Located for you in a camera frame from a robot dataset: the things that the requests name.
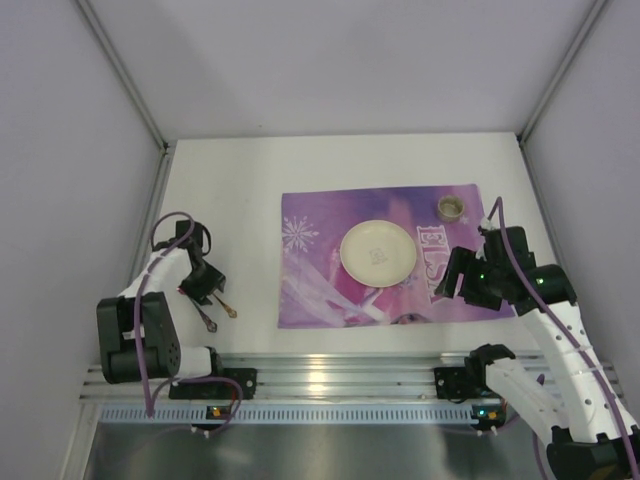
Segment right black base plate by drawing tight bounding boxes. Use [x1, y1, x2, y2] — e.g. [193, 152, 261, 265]
[433, 366, 498, 404]

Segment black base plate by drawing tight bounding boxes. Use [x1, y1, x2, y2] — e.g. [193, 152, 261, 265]
[433, 366, 498, 404]
[169, 368, 258, 400]

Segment purple Elsa placemat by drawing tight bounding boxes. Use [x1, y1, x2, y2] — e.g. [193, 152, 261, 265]
[278, 184, 514, 329]

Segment cream round plate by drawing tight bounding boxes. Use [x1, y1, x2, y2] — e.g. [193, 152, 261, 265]
[339, 220, 417, 288]

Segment perforated cable duct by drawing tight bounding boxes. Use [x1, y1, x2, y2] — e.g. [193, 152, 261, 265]
[99, 403, 506, 425]

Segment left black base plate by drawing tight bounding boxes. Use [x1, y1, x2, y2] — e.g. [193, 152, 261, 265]
[169, 368, 258, 400]

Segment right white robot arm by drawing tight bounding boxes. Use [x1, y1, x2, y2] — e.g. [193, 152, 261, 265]
[435, 227, 639, 479]

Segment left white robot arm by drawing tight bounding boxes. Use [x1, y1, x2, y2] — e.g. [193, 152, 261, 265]
[96, 219, 226, 384]

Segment iridescent purple fork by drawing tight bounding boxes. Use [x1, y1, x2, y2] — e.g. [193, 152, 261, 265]
[189, 297, 218, 333]

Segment aluminium mounting rail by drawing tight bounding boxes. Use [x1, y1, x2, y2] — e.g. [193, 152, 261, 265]
[79, 351, 624, 404]

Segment gold spoon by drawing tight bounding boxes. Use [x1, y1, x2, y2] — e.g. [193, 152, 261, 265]
[214, 295, 237, 319]

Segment small beige cup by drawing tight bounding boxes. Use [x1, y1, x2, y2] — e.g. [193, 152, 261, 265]
[436, 195, 465, 223]

